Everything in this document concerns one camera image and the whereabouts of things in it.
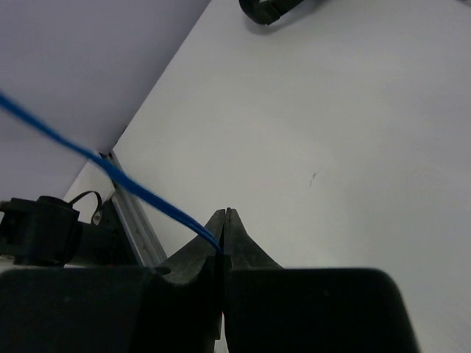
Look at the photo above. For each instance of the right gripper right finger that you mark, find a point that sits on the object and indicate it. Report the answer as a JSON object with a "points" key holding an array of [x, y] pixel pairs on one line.
{"points": [[241, 252]]}

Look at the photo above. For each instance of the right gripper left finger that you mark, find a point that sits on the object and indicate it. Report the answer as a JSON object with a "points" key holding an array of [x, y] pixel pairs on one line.
{"points": [[187, 264]]}

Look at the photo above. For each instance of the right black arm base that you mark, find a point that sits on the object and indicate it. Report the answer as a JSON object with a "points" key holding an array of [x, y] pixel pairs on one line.
{"points": [[47, 232]]}

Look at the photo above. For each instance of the aluminium rail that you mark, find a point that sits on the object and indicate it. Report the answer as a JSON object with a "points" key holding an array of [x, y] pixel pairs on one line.
{"points": [[137, 242]]}

